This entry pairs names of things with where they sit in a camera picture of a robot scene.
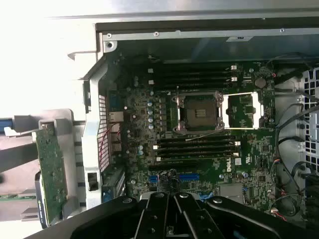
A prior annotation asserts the blue expansion slot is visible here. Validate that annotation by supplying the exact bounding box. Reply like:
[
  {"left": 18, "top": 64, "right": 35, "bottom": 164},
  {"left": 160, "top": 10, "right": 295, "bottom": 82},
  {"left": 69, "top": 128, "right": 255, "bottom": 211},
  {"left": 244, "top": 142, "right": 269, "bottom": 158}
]
[{"left": 149, "top": 174, "right": 200, "bottom": 183}]

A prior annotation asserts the grey chipset heatsink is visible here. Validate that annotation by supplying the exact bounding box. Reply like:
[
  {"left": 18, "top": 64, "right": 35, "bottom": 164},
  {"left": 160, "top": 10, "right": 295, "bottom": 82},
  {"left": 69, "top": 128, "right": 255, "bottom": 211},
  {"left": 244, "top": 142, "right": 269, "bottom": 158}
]
[{"left": 219, "top": 183, "right": 244, "bottom": 204}]

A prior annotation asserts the thin metal locking lever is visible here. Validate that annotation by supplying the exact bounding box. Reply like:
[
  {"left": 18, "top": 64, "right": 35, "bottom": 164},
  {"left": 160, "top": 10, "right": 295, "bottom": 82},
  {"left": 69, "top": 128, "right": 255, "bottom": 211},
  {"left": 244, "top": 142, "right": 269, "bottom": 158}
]
[{"left": 184, "top": 128, "right": 225, "bottom": 142}]

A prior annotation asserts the open grey PC case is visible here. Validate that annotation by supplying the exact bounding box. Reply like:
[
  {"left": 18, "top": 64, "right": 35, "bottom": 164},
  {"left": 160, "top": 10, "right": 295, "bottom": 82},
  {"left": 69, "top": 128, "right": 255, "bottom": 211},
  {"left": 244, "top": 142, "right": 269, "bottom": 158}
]
[{"left": 67, "top": 8, "right": 319, "bottom": 239}]

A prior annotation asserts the CPU socket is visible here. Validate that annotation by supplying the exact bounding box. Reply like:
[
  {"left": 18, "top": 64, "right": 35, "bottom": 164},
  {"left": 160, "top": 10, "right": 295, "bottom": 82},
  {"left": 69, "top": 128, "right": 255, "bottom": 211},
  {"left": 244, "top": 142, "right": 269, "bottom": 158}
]
[{"left": 172, "top": 90, "right": 224, "bottom": 133}]

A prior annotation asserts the green motherboard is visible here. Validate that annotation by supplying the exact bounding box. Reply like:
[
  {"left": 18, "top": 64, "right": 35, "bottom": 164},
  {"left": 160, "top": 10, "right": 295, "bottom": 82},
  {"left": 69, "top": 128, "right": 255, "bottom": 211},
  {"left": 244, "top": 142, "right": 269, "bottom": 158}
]
[{"left": 107, "top": 53, "right": 277, "bottom": 215}]

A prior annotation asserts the grey printed parts rack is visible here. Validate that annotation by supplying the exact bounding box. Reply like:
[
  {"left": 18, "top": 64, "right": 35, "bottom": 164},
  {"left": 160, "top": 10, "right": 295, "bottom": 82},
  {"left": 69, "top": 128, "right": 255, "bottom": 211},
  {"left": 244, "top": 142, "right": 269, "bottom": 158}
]
[{"left": 0, "top": 108, "right": 87, "bottom": 224}]

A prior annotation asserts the metal socket cover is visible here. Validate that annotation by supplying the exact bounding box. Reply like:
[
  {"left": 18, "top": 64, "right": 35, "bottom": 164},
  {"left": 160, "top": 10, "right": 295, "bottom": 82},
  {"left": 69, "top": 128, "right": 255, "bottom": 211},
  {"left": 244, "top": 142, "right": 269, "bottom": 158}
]
[{"left": 221, "top": 91, "right": 263, "bottom": 130}]

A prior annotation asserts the silver perforated drive cage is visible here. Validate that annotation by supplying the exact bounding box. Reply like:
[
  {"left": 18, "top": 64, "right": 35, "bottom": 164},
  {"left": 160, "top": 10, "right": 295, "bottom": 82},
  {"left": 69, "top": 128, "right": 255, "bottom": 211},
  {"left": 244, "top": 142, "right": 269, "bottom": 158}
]
[{"left": 298, "top": 66, "right": 319, "bottom": 172}]

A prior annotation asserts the black wire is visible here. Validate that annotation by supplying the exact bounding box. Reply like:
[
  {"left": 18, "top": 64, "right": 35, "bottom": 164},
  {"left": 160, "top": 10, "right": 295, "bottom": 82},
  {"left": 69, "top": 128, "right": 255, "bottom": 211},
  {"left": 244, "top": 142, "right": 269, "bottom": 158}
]
[{"left": 275, "top": 101, "right": 319, "bottom": 152}]

